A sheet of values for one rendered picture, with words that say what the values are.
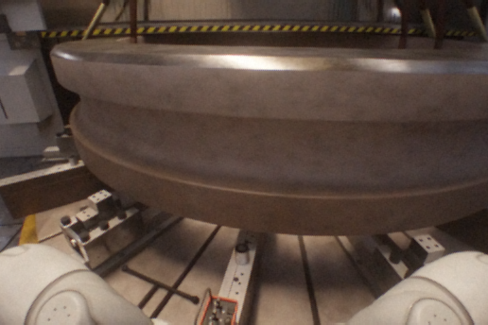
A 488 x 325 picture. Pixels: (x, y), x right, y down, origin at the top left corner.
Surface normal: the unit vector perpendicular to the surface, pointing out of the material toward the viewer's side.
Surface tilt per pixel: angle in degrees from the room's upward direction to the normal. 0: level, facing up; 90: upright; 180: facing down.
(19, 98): 90
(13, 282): 25
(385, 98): 90
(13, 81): 90
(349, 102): 90
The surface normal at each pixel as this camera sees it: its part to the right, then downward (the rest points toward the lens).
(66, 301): -0.02, -0.57
